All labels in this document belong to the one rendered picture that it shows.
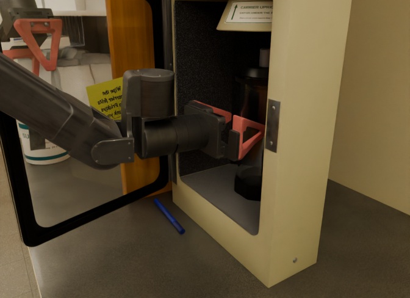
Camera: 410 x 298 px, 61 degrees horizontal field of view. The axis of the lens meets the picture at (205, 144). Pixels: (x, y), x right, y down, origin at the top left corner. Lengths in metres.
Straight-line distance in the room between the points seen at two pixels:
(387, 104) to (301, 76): 0.43
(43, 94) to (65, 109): 0.03
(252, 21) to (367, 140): 0.49
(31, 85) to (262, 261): 0.41
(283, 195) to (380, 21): 0.50
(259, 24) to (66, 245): 0.51
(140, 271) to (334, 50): 0.45
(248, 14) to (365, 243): 0.46
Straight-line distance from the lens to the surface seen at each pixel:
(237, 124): 0.52
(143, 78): 0.47
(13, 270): 2.33
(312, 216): 0.58
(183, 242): 0.67
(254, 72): 0.59
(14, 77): 0.46
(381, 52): 0.87
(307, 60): 0.47
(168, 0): 0.68
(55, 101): 0.46
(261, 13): 0.53
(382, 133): 0.88
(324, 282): 0.62
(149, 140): 0.48
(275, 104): 0.46
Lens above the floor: 1.33
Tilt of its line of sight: 20 degrees down
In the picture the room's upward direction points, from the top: straight up
